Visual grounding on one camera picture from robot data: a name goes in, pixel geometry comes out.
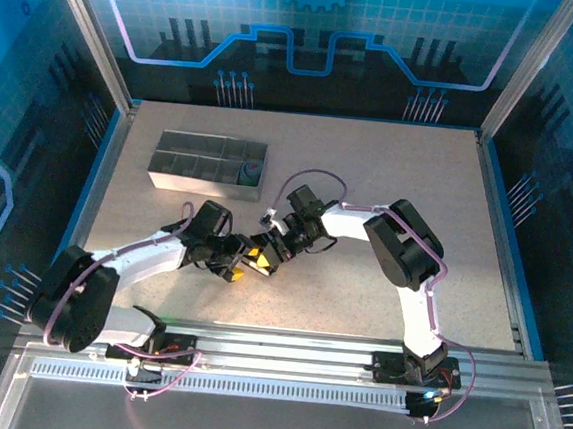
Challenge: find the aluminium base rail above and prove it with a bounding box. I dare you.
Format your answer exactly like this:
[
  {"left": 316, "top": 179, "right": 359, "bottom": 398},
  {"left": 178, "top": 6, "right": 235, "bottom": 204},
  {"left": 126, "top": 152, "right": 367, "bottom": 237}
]
[{"left": 11, "top": 303, "right": 557, "bottom": 400}]

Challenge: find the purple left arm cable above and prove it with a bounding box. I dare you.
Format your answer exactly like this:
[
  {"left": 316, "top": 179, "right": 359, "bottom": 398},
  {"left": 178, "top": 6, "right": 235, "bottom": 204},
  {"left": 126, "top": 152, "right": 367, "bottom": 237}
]
[{"left": 37, "top": 189, "right": 217, "bottom": 409}]

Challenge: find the white slotted cable duct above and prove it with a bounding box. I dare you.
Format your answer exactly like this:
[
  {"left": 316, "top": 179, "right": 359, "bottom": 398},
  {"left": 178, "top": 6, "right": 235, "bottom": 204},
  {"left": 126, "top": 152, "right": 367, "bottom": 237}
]
[{"left": 28, "top": 357, "right": 413, "bottom": 413}]

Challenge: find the black controller board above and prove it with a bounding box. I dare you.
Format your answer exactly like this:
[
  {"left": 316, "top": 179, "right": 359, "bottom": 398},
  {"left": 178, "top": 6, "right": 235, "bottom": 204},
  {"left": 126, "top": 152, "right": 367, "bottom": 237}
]
[{"left": 402, "top": 385, "right": 447, "bottom": 423}]

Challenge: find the aluminium side rail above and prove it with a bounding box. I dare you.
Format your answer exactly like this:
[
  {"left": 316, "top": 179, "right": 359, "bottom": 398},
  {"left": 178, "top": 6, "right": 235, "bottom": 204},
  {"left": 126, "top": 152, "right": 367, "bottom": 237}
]
[
  {"left": 456, "top": 130, "right": 550, "bottom": 357},
  {"left": 31, "top": 93, "right": 143, "bottom": 322}
]

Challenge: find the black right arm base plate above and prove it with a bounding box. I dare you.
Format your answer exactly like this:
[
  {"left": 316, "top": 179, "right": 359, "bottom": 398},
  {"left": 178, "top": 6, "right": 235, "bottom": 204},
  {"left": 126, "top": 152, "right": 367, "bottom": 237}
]
[{"left": 369, "top": 350, "right": 465, "bottom": 391}]

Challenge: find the grey divided organizer box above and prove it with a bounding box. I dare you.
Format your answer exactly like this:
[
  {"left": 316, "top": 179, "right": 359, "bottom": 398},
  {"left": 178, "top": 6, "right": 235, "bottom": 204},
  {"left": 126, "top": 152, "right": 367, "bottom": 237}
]
[{"left": 145, "top": 128, "right": 271, "bottom": 205}]

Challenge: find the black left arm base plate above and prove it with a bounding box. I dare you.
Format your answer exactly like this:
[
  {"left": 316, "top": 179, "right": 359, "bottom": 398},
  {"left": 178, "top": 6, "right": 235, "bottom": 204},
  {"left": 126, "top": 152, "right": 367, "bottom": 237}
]
[{"left": 104, "top": 326, "right": 201, "bottom": 368}]

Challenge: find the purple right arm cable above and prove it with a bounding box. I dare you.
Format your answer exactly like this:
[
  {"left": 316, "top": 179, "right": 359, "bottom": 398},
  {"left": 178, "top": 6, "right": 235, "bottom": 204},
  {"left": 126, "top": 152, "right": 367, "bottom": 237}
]
[{"left": 254, "top": 165, "right": 494, "bottom": 428}]

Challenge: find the aluminium frame post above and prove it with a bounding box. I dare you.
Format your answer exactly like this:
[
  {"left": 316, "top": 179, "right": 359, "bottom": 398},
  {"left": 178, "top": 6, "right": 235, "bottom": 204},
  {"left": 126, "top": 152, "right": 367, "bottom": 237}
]
[
  {"left": 476, "top": 0, "right": 573, "bottom": 150},
  {"left": 32, "top": 0, "right": 151, "bottom": 113}
]

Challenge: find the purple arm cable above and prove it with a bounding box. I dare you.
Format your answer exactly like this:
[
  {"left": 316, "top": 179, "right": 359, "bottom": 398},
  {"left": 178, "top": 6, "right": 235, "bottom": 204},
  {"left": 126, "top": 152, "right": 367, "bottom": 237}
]
[
  {"left": 254, "top": 165, "right": 494, "bottom": 428},
  {"left": 37, "top": 189, "right": 217, "bottom": 409}
]

